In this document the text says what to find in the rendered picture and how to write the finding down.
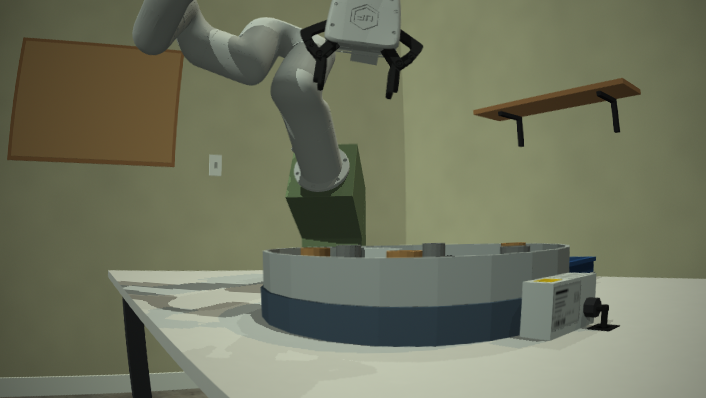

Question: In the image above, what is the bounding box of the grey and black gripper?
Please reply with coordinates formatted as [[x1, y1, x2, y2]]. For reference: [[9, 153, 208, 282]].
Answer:
[[300, 0, 423, 99]]

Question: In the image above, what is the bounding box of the grey metal bushing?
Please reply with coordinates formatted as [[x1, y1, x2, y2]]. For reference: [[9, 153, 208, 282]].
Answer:
[[500, 245, 530, 254], [336, 245, 361, 257], [422, 243, 445, 257]]

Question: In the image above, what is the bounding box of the blue plastic crate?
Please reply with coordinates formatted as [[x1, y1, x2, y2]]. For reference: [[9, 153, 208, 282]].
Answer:
[[569, 257, 596, 273]]

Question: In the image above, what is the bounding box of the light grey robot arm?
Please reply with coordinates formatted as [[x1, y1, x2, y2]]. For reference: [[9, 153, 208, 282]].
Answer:
[[132, 0, 350, 192]]

